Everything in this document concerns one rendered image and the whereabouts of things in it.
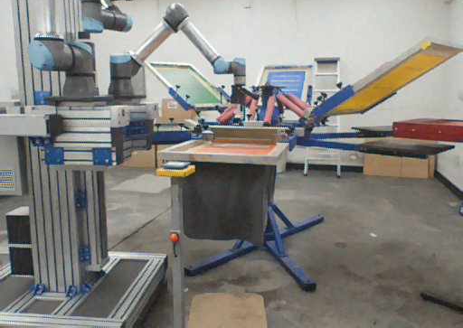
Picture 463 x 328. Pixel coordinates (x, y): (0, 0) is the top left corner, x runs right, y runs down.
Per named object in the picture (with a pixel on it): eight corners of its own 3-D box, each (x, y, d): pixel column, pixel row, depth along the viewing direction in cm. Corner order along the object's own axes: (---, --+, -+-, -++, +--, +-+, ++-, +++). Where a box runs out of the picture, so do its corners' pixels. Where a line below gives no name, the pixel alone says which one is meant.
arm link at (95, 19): (115, 33, 157) (113, 4, 155) (91, 30, 148) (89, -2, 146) (101, 35, 161) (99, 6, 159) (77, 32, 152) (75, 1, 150)
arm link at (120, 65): (107, 76, 223) (105, 51, 221) (114, 77, 236) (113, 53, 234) (127, 76, 223) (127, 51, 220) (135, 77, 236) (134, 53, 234)
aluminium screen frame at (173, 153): (276, 164, 181) (276, 156, 180) (156, 159, 195) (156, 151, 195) (295, 143, 256) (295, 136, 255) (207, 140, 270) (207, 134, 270)
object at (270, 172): (264, 245, 199) (266, 161, 193) (257, 244, 200) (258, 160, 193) (278, 217, 243) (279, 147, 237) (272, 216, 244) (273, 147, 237)
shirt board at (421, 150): (455, 158, 249) (456, 145, 247) (431, 166, 220) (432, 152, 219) (282, 139, 341) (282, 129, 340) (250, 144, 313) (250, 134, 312)
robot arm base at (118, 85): (103, 94, 224) (102, 76, 222) (114, 94, 238) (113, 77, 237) (129, 94, 222) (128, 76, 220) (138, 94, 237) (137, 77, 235)
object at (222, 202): (263, 248, 197) (265, 161, 190) (178, 238, 209) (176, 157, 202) (265, 245, 200) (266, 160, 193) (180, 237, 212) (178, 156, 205)
